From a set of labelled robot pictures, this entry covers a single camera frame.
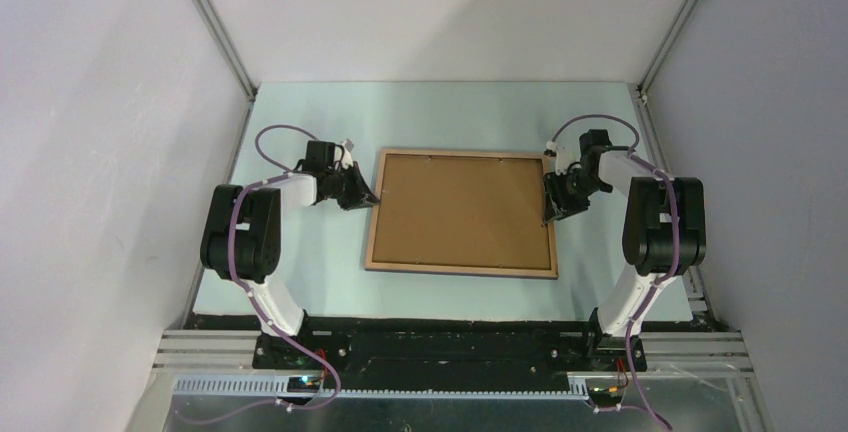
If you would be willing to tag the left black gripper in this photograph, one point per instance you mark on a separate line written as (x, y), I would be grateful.
(361, 196)

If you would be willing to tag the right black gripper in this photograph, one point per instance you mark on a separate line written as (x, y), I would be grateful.
(557, 204)

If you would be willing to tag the brown cardboard backing board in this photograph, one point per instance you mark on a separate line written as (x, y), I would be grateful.
(464, 210)

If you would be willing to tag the wooden picture frame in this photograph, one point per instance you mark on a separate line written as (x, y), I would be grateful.
(371, 243)

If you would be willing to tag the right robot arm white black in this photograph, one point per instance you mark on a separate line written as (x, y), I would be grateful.
(664, 231)

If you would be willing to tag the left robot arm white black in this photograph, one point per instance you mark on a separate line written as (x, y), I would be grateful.
(242, 237)

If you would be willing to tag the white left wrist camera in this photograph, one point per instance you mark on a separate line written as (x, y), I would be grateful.
(343, 156)

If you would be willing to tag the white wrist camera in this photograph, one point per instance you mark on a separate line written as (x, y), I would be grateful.
(343, 156)
(562, 158)

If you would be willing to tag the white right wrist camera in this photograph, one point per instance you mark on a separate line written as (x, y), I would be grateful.
(562, 158)

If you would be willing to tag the right aluminium corner post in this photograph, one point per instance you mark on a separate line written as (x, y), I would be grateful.
(678, 23)

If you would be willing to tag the aluminium corner post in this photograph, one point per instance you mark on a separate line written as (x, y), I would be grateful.
(678, 23)
(226, 46)

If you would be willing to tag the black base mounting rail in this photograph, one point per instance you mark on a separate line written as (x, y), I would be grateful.
(359, 350)

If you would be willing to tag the left aluminium corner post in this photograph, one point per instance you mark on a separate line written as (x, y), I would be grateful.
(226, 46)

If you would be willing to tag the grey slotted cable duct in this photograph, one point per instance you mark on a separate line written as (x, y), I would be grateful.
(289, 387)

